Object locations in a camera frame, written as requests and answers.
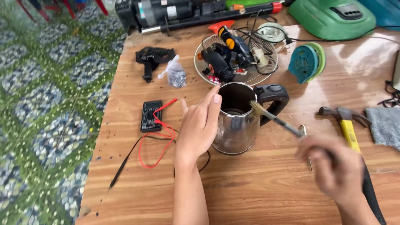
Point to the red probe lead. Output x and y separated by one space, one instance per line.
162 135

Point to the grey cloth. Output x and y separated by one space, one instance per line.
386 126

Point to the green appliance housing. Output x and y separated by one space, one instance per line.
331 18

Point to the small red labelled part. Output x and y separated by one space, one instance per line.
214 79

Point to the metal nail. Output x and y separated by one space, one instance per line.
310 164

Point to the white appliance edge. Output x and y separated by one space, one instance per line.
397 70

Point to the person's right fingers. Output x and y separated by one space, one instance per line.
312 151

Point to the red chair legs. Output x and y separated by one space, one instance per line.
67 6

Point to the teal and green round part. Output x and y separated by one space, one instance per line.
304 62

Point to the black and yellow power tool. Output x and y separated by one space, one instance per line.
234 45

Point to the blue plastic object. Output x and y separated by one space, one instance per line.
386 12

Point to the black tool body part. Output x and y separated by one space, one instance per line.
217 64

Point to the green tube with orange tip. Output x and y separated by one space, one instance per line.
247 3

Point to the black plastic tool housing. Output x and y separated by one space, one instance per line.
151 57

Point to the black multimeter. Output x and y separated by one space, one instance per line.
151 116

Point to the black probe lead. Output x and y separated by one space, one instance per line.
125 162

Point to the clear bag of screws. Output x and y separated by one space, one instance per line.
176 75

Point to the person's left hand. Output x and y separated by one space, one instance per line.
193 134

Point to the white and green round base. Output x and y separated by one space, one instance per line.
271 31

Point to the person's right hand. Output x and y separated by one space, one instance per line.
339 168

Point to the long black machine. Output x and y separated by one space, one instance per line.
175 14

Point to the orange plastic piece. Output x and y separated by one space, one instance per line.
222 26

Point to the small brass metal piece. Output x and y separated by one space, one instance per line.
302 130

